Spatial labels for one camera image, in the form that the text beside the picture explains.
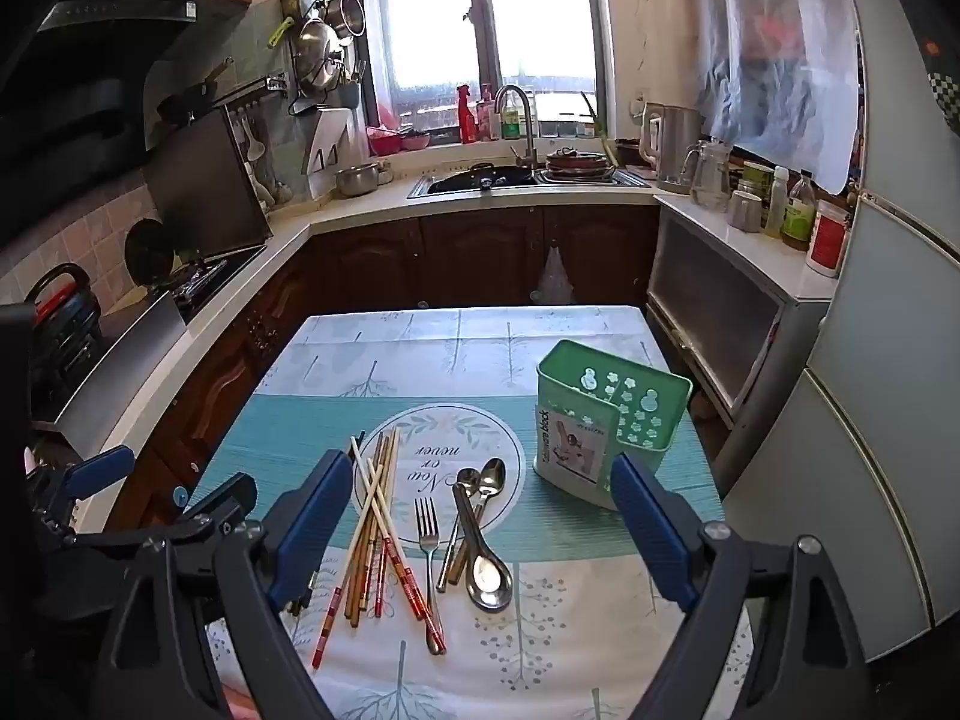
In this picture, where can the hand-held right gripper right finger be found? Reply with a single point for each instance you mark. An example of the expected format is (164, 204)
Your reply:
(652, 532)

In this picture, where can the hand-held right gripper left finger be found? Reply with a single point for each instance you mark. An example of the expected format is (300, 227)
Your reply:
(311, 525)

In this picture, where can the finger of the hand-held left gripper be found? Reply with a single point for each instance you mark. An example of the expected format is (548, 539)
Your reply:
(225, 499)
(101, 465)

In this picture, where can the bunch of chopsticks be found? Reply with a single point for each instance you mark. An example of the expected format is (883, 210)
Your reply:
(375, 510)

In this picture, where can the steel fork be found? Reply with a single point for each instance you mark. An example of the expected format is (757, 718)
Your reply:
(427, 521)

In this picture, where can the green plastic utensil holder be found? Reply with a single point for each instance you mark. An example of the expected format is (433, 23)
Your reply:
(660, 405)

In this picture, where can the large steel spoon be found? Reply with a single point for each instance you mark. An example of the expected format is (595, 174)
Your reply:
(491, 581)

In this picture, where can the leaf print tablecloth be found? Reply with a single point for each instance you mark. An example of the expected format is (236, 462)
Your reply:
(555, 532)

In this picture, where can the steel splash panel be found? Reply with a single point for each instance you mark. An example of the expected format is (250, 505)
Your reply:
(120, 367)

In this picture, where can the black red cooker appliance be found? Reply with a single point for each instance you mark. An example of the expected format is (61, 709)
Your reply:
(67, 330)

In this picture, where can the gas stove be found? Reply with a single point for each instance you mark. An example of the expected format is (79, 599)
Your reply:
(202, 281)

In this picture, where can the black round lid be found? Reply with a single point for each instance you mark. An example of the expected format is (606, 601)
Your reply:
(146, 247)

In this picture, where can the white cabinet frosted door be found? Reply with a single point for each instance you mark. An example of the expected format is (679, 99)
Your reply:
(712, 300)

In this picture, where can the grey refrigerator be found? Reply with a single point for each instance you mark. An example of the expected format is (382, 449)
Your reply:
(885, 390)

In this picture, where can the clear plastic bag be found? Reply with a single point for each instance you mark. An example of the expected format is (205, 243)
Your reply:
(555, 277)

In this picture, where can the black stove screen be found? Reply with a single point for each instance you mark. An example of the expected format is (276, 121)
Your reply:
(202, 195)

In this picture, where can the dark wooden base cabinets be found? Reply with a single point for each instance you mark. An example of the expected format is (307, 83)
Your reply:
(480, 255)

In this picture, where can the grey mug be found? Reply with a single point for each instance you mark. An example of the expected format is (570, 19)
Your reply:
(744, 211)

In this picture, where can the red label canister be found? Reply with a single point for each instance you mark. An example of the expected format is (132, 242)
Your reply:
(828, 238)

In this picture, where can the steel bowl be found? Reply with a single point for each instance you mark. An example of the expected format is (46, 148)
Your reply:
(356, 180)

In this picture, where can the white bottle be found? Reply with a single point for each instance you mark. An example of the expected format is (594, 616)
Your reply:
(777, 206)

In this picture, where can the green label bottle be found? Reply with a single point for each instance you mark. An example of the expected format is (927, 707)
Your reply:
(798, 214)

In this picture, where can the white ladle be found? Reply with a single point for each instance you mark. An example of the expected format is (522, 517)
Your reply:
(253, 146)

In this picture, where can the glass pitcher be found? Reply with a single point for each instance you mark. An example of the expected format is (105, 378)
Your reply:
(709, 176)

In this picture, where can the green jar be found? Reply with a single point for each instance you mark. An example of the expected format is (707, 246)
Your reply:
(756, 180)

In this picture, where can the black frying pan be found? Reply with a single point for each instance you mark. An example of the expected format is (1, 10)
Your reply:
(184, 101)

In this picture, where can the steel kitchen sink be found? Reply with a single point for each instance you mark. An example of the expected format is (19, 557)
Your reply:
(457, 181)

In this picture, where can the white cutting board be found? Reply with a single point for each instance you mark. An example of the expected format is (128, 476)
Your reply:
(328, 139)

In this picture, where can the stack of pans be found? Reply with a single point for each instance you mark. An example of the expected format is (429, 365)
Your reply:
(577, 163)

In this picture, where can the steel electric kettle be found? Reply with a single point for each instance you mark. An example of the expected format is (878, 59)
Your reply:
(671, 150)

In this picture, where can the black range hood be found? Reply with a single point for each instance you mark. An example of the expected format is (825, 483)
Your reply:
(90, 75)

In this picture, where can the red bowl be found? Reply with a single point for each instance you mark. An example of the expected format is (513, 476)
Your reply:
(416, 140)
(385, 141)

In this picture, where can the steel faucet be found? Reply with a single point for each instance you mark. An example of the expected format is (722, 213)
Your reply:
(531, 135)

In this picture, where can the blue knife holder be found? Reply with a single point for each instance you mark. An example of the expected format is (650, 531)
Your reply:
(350, 94)

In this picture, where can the red spray bottle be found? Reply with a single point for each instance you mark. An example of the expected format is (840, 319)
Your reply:
(466, 116)

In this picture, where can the pink bottle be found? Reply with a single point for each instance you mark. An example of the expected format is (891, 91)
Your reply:
(488, 118)

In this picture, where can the hanging steel wok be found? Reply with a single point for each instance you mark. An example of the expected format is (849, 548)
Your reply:
(319, 52)

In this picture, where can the clear plastic sheet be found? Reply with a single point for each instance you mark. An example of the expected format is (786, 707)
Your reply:
(780, 52)

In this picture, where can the hanging steel pot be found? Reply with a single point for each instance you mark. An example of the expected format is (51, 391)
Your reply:
(345, 15)

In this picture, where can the hanging steel lid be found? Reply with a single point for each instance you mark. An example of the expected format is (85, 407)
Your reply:
(296, 0)

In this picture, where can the kitchen window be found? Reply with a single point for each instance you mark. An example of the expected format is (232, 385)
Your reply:
(435, 30)

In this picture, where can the wall hook rail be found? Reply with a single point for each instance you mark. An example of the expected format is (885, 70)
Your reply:
(251, 88)

